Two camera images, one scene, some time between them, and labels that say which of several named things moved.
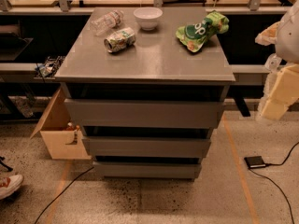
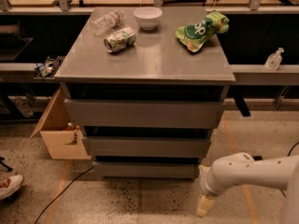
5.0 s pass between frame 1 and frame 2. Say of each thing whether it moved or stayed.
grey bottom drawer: stayed
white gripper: moved
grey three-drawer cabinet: stayed
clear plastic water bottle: stayed
